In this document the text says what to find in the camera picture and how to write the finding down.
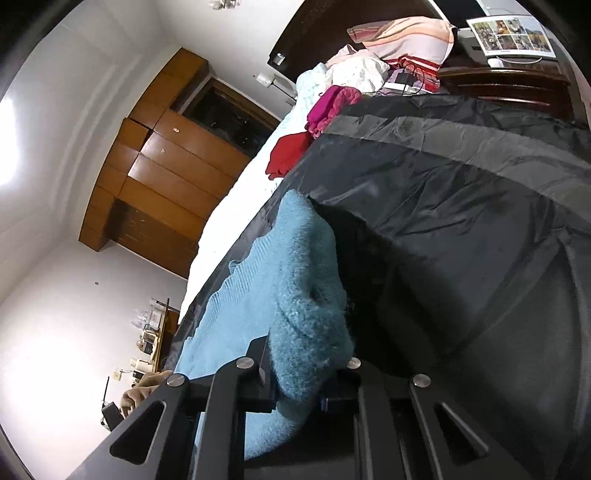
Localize bedside lamp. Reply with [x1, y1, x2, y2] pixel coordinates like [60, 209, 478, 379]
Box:
[253, 73, 297, 105]

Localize dark wooden nightstand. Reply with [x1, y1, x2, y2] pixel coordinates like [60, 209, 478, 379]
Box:
[438, 60, 588, 126]

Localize cluttered wooden desk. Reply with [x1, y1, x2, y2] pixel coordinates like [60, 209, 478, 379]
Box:
[110, 298, 180, 384]

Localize wall sconce lamp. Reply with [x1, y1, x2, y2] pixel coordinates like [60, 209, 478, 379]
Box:
[208, 0, 242, 10]

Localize red folded garment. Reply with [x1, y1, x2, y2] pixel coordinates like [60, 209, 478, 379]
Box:
[266, 132, 314, 180]

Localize white crumpled clothes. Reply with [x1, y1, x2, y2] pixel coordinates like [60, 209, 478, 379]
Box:
[325, 45, 391, 94]

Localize teal knit sweater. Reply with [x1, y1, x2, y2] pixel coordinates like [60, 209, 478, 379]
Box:
[174, 190, 353, 459]

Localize brown wooden wardrobe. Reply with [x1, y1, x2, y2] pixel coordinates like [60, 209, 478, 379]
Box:
[79, 49, 279, 278]

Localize white bed cover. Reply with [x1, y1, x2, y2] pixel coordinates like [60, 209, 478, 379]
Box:
[180, 63, 328, 315]

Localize black satin sheet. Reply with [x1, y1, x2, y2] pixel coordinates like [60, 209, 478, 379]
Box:
[166, 95, 590, 479]

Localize small dark monitor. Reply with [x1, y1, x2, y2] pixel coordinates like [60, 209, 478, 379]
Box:
[435, 0, 488, 28]

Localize brown knit garment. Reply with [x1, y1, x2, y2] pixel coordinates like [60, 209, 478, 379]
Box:
[120, 370, 172, 418]

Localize photo collage frame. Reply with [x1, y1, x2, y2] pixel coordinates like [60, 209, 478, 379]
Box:
[467, 15, 556, 59]

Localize dark wooden headboard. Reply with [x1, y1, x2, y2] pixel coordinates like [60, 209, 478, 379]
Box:
[267, 0, 444, 81]

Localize red striped folded cloth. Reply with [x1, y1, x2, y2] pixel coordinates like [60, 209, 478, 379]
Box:
[383, 55, 441, 96]

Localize magenta folded garment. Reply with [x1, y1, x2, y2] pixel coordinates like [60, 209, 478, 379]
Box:
[305, 85, 363, 139]

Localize striped pink pillow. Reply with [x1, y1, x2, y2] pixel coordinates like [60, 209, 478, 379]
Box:
[346, 16, 454, 68]

